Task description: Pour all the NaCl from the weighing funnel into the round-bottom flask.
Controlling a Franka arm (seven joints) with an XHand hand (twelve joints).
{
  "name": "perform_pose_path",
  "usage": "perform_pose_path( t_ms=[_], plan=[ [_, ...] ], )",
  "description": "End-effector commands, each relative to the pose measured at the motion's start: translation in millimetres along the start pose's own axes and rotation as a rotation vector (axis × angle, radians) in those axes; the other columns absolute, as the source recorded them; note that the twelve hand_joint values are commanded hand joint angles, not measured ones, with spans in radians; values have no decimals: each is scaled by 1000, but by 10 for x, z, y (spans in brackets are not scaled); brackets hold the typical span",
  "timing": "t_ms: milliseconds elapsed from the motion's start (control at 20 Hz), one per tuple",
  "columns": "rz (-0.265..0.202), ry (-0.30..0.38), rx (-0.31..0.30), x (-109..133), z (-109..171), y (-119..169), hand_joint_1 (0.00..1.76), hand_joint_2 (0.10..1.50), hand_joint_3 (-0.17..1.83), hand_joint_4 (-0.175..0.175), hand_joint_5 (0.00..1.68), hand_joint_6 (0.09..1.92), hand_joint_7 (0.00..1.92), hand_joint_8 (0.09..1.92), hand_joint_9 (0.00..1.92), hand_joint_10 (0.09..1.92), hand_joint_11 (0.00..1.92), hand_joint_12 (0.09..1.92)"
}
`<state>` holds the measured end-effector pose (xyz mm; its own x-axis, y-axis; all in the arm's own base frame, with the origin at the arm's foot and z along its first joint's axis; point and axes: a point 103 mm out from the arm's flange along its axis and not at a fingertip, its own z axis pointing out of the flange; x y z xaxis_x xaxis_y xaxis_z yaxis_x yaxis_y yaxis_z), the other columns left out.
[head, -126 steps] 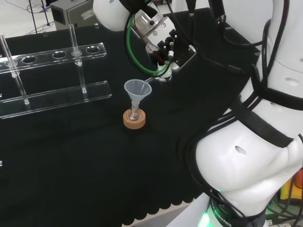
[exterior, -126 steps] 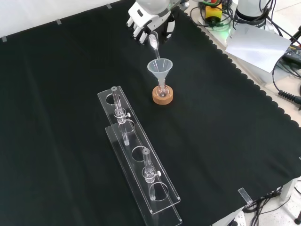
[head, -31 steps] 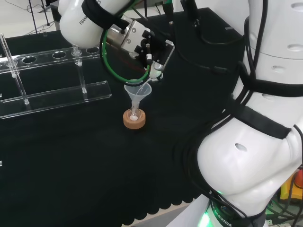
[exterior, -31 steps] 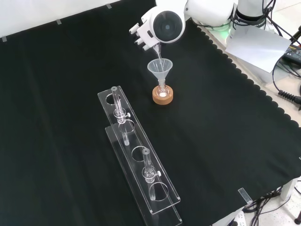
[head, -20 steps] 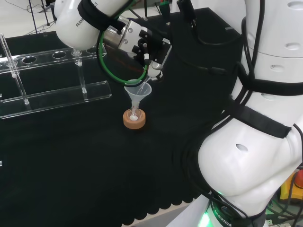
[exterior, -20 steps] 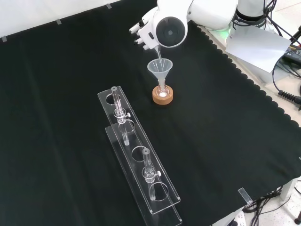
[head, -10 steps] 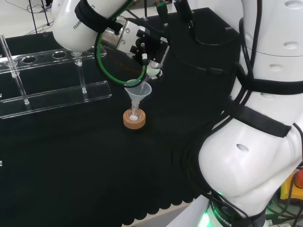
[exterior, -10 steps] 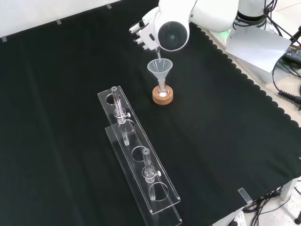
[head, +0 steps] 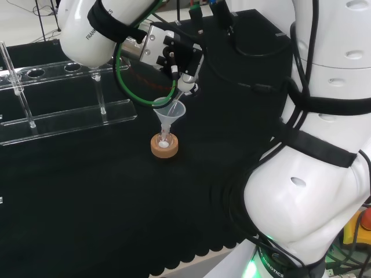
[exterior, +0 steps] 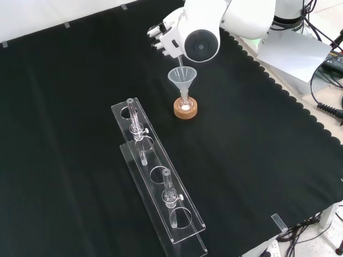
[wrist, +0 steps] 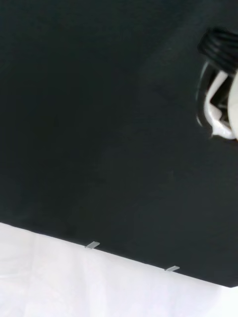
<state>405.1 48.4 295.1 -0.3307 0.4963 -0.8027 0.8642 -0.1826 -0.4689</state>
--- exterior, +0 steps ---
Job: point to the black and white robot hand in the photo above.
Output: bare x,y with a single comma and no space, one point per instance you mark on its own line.
171,34

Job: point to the translucent plastic funnel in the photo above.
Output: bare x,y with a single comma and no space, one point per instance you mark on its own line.
182,77

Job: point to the small round-bottom glass flask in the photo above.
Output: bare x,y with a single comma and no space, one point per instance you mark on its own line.
185,105

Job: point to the clear acrylic funnel stand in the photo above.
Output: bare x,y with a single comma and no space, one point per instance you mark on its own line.
160,192

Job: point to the pale board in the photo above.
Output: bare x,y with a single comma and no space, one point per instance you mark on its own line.
292,53

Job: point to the black bench cloth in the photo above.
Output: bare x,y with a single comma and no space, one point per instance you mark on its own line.
80,134

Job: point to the black power adapter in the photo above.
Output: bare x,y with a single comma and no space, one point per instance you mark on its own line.
335,60

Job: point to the black tripod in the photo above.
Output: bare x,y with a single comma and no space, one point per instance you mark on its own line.
338,38

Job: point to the clear cloth clip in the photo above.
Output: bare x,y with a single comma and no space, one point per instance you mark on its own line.
279,222

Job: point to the white power strip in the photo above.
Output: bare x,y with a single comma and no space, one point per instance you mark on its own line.
270,249

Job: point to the white table leg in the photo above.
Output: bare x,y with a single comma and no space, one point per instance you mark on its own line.
329,215

